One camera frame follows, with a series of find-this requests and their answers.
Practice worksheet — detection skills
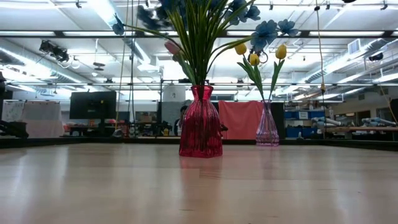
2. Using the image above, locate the red glass vase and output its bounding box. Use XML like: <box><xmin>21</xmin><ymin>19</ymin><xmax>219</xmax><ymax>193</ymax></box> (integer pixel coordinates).
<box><xmin>178</xmin><ymin>85</ymin><xmax>224</xmax><ymax>159</ymax></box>

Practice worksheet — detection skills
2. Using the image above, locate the pink artificial tulip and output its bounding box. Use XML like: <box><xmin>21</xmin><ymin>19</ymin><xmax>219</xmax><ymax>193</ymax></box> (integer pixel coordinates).
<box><xmin>164</xmin><ymin>40</ymin><xmax>197</xmax><ymax>86</ymax></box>

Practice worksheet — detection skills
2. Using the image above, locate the purple glass vase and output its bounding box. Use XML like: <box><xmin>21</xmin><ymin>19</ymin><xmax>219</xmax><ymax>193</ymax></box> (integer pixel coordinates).
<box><xmin>255</xmin><ymin>100</ymin><xmax>280</xmax><ymax>147</ymax></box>

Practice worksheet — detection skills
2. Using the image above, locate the person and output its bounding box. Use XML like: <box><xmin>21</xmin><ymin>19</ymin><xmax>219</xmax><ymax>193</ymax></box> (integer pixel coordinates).
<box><xmin>174</xmin><ymin>105</ymin><xmax>190</xmax><ymax>137</ymax></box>

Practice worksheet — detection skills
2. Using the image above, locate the grey cloth panel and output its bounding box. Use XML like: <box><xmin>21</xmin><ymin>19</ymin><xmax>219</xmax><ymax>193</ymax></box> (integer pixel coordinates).
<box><xmin>161</xmin><ymin>99</ymin><xmax>189</xmax><ymax>138</ymax></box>

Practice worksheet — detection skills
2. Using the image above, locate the coral cloth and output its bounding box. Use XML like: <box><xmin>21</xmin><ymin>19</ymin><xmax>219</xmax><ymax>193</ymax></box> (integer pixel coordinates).
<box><xmin>217</xmin><ymin>100</ymin><xmax>265</xmax><ymax>140</ymax></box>

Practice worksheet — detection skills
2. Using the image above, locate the black panel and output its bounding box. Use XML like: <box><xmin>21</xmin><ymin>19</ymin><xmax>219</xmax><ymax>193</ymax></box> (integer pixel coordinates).
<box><xmin>269</xmin><ymin>102</ymin><xmax>285</xmax><ymax>140</ymax></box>

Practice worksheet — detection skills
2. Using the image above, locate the black monitor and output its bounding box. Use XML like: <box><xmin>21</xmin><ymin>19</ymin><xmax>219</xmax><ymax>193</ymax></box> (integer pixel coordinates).
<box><xmin>68</xmin><ymin>90</ymin><xmax>118</xmax><ymax>138</ymax></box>

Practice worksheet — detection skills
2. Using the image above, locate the blue storage bin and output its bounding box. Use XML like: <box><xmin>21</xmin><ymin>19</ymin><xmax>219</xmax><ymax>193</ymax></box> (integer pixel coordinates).
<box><xmin>284</xmin><ymin>110</ymin><xmax>326</xmax><ymax>121</ymax></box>
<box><xmin>285</xmin><ymin>126</ymin><xmax>315</xmax><ymax>139</ymax></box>

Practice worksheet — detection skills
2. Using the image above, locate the white cloth sheet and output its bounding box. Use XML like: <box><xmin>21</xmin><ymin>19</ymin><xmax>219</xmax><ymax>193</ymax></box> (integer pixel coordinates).
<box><xmin>21</xmin><ymin>101</ymin><xmax>65</xmax><ymax>139</ymax></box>

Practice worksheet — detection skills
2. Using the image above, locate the white air vent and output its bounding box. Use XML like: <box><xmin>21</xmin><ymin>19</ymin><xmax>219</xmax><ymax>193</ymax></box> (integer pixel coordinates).
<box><xmin>347</xmin><ymin>39</ymin><xmax>362</xmax><ymax>56</ymax></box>

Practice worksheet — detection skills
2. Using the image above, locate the black box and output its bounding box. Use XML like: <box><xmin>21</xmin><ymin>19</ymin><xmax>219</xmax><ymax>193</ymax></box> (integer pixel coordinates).
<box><xmin>0</xmin><ymin>120</ymin><xmax>29</xmax><ymax>139</ymax></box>

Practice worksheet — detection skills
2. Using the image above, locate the white drawing board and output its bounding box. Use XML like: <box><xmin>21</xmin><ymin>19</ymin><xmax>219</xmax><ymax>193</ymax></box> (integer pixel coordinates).
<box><xmin>1</xmin><ymin>101</ymin><xmax>25</xmax><ymax>123</ymax></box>

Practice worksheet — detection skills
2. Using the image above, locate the black hanging cable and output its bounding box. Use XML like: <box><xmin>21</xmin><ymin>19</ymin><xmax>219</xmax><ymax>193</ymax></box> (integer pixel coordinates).
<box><xmin>129</xmin><ymin>0</ymin><xmax>140</xmax><ymax>121</ymax></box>

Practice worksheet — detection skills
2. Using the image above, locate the tan hanging rope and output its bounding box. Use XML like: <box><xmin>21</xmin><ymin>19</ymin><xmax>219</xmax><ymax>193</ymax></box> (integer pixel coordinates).
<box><xmin>114</xmin><ymin>0</ymin><xmax>130</xmax><ymax>129</ymax></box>

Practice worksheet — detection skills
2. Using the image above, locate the yellow hanging cord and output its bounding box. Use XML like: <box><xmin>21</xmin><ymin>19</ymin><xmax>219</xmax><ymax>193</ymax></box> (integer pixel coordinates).
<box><xmin>313</xmin><ymin>0</ymin><xmax>327</xmax><ymax>103</ymax></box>

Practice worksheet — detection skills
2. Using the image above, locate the black ceiling camera cluster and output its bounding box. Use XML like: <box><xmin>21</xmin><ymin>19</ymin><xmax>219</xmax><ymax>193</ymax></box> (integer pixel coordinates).
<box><xmin>39</xmin><ymin>39</ymin><xmax>70</xmax><ymax>63</ymax></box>

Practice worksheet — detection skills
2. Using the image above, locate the black aluminium table frame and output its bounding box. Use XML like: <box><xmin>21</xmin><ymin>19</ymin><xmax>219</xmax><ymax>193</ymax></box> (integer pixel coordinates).
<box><xmin>0</xmin><ymin>136</ymin><xmax>398</xmax><ymax>152</ymax></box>

